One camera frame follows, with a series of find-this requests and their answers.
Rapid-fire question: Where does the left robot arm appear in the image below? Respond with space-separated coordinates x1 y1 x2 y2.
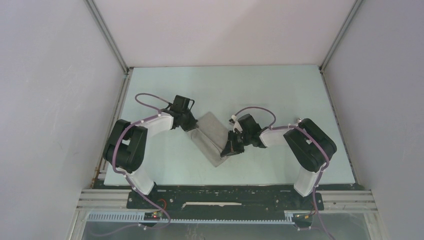
102 93 198 208

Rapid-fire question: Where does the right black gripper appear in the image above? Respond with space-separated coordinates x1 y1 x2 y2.
222 129 252 157

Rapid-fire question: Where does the grey cloth napkin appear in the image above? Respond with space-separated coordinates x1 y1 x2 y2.
188 111 229 168

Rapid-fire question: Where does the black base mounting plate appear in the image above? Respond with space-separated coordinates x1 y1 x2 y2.
126 184 324 222

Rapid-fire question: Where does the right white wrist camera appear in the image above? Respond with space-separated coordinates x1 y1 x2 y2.
228 114 243 133

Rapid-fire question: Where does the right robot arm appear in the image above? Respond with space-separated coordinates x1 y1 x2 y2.
220 114 337 209

